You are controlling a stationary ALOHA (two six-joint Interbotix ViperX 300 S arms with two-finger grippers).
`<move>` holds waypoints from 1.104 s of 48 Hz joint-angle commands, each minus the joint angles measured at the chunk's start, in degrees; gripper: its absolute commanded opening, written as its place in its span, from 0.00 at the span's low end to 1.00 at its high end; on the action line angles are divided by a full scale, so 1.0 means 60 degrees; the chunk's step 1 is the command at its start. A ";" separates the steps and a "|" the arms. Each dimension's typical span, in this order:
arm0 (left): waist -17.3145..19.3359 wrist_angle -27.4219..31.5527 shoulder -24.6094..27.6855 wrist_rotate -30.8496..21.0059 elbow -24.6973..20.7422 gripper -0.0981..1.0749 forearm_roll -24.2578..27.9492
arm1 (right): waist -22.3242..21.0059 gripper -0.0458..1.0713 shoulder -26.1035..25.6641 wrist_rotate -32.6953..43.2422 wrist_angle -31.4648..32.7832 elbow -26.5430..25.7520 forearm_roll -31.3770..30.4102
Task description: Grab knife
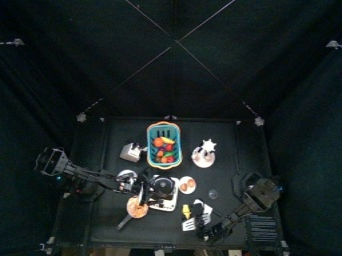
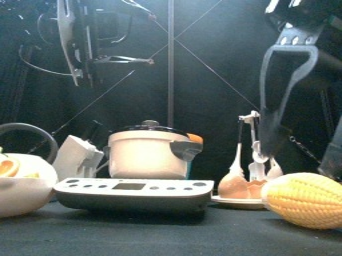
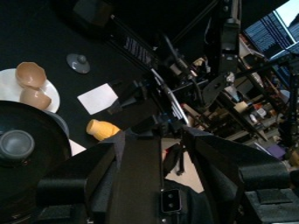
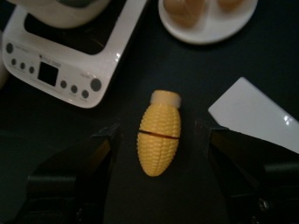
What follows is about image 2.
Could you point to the orange toy fruit slice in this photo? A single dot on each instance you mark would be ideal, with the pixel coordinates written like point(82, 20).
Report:
point(8, 166)

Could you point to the yellow knitted toy corn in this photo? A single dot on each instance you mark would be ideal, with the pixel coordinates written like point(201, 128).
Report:
point(304, 200)

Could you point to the white toy cooker base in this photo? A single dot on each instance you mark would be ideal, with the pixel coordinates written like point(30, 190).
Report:
point(133, 195)

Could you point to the white toy box appliance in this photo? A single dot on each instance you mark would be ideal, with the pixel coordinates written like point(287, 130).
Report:
point(74, 156)

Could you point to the white toy pot black lid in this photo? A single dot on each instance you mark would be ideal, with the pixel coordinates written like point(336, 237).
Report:
point(148, 153)

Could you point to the white toy spatula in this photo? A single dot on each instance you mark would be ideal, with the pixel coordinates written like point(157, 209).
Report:
point(274, 170)

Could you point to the metal frame pole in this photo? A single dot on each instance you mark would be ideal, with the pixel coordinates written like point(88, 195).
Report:
point(169, 63)

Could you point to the brown toy eggshell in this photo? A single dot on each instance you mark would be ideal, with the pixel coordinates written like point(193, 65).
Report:
point(240, 186)

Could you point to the white toy plate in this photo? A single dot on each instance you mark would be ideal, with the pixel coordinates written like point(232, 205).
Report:
point(235, 202)

